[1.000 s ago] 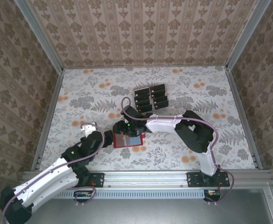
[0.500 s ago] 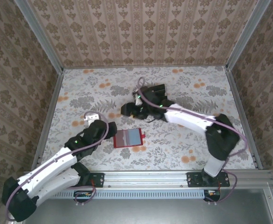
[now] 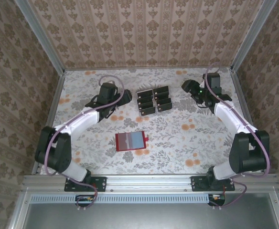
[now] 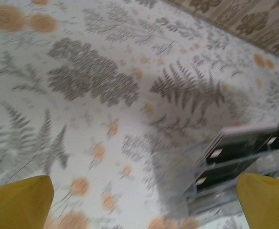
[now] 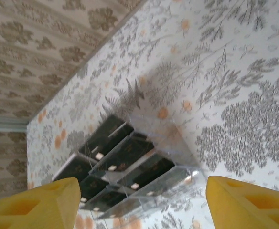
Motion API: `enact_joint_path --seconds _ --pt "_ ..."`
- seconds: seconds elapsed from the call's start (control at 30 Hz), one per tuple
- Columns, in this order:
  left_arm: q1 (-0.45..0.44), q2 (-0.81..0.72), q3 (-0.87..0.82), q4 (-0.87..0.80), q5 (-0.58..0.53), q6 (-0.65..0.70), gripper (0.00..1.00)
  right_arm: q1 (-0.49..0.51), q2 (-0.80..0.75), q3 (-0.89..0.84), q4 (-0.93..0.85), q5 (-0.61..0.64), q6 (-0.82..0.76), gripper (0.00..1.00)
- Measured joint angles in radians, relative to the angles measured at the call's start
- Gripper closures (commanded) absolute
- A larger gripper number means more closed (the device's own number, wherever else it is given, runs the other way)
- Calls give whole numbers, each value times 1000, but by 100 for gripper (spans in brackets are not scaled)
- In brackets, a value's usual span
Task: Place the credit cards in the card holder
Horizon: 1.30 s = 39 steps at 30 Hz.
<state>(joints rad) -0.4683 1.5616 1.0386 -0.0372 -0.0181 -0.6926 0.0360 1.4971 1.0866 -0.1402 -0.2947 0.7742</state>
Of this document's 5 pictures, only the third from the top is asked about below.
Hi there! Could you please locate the red card holder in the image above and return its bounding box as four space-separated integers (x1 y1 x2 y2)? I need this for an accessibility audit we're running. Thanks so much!
115 130 150 153

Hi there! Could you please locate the floral tablecloth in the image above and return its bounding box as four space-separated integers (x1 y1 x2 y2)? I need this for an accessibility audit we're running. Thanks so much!
38 67 262 175

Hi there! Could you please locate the black connector box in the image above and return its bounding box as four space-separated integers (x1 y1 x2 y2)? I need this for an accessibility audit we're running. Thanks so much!
207 193 226 207
75 194 95 208

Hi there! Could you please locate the grey metal panel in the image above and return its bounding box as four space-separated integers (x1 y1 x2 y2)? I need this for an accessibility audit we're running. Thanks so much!
22 193 279 229

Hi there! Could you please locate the aluminium table side rail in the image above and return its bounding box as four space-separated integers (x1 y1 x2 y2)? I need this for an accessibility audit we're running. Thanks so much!
230 69 268 174
32 70 66 175

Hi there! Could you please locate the aluminium frame post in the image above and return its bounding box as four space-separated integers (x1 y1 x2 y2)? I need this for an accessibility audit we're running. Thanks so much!
231 0 278 72
14 0 66 75

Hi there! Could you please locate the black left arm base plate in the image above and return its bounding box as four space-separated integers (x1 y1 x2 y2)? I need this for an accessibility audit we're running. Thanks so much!
64 176 107 193

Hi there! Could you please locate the aluminium table edge rail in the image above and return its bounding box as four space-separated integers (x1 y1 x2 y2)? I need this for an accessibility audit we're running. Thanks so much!
21 173 279 191

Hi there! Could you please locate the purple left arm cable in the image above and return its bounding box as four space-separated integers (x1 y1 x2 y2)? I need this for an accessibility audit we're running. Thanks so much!
45 75 125 212

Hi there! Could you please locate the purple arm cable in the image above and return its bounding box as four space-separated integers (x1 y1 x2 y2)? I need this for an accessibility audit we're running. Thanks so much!
205 62 271 212
45 75 125 212

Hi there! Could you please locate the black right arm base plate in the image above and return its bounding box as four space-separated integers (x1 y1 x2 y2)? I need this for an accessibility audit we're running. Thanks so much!
191 175 236 193

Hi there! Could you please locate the slotted cable duct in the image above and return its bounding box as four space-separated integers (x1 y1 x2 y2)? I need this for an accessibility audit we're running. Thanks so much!
30 193 212 204

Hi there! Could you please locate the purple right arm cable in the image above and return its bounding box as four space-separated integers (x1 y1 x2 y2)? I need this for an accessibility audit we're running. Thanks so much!
205 62 271 212

